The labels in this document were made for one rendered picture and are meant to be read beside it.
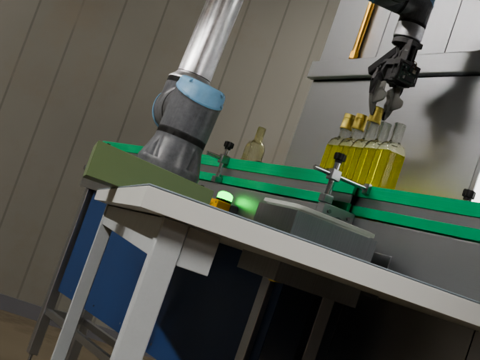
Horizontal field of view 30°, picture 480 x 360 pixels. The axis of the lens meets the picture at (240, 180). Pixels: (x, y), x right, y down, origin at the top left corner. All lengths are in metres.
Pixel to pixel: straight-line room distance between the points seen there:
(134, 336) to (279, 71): 4.07
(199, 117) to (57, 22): 3.21
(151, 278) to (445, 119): 1.25
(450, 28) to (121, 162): 1.09
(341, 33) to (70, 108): 2.41
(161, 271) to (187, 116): 0.76
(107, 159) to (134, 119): 3.24
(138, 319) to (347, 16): 1.90
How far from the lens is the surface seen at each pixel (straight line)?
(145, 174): 1.87
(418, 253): 1.97
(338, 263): 1.30
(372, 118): 2.37
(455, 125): 2.32
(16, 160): 5.07
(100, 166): 1.87
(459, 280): 1.86
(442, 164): 2.30
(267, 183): 2.43
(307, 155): 2.88
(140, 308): 1.29
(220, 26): 2.19
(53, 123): 5.08
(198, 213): 1.25
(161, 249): 1.29
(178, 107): 2.01
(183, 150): 1.99
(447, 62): 2.46
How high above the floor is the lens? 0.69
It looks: 5 degrees up
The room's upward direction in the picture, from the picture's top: 19 degrees clockwise
